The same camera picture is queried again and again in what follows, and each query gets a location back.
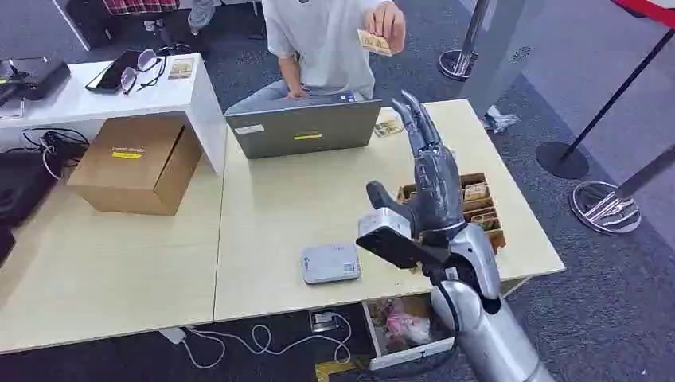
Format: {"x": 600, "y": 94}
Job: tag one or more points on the stack of printed cards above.
{"x": 388, "y": 127}

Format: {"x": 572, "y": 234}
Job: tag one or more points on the grey laptop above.
{"x": 306, "y": 129}

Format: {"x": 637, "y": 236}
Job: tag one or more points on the grey standing panel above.
{"x": 501, "y": 53}

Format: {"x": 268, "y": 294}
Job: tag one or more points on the person's left hand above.
{"x": 387, "y": 21}

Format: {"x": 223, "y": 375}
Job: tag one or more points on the yellow printed card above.
{"x": 373, "y": 43}

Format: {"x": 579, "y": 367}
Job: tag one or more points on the background person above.
{"x": 201, "y": 16}

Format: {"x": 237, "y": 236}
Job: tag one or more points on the red barrier belt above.
{"x": 648, "y": 9}

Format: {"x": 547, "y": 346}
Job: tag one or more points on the black smartphone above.
{"x": 113, "y": 71}

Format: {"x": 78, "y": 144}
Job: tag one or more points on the small grey flat device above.
{"x": 330, "y": 263}

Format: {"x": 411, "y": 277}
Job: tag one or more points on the wooden card box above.
{"x": 482, "y": 208}

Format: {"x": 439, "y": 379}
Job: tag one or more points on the black chair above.
{"x": 92, "y": 21}

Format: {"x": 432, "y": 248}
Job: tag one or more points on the black-framed eyeglasses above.
{"x": 129, "y": 79}

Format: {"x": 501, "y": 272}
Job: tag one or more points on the black bag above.
{"x": 23, "y": 184}

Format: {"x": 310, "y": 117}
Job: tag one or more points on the white open drawer box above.
{"x": 406, "y": 358}

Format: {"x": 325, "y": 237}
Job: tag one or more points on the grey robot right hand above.
{"x": 435, "y": 184}

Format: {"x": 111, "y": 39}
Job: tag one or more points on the white side shelf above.
{"x": 79, "y": 103}

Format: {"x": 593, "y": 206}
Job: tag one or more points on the black stanchion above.
{"x": 561, "y": 161}

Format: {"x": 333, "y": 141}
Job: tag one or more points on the floor socket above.
{"x": 323, "y": 321}

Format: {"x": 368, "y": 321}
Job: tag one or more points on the pink plastic bag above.
{"x": 408, "y": 327}

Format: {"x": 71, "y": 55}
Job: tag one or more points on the black desktop device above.
{"x": 37, "y": 76}

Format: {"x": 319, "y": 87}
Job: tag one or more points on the person's right hand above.
{"x": 297, "y": 94}

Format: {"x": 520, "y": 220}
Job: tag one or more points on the brown cardboard box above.
{"x": 129, "y": 163}

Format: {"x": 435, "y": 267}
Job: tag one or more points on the plaid cloth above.
{"x": 140, "y": 5}

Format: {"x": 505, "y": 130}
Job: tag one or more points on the white power adapter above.
{"x": 173, "y": 336}

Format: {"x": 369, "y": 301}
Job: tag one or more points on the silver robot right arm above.
{"x": 485, "y": 327}

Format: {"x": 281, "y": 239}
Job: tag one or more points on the printed card on shelf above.
{"x": 181, "y": 69}

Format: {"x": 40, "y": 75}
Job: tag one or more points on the crumpled clear plastic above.
{"x": 498, "y": 120}

